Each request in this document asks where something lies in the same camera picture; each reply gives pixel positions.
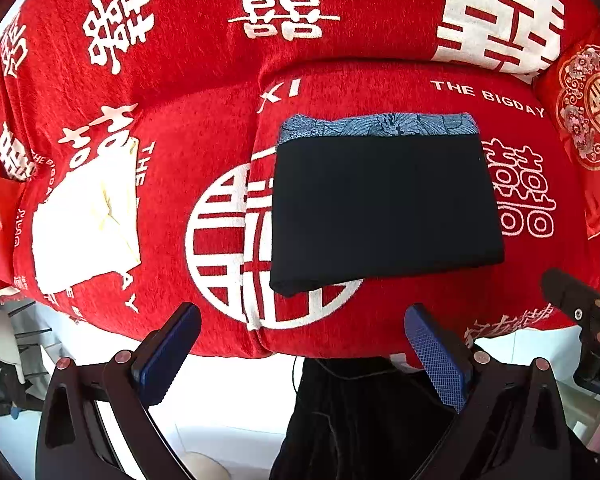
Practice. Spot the red embroidered pillow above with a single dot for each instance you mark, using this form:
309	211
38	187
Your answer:
570	92

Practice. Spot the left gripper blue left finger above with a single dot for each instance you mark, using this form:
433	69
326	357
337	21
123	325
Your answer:
72	439

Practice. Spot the black pants with blue stripes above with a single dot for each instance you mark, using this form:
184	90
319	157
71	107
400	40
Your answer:
380	195

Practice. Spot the red wedding bed blanket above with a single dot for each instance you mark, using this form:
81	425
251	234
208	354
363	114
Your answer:
145	134

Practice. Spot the person's black trousers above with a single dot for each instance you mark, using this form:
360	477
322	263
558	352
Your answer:
360	419

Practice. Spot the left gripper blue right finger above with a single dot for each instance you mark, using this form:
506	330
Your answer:
509	422

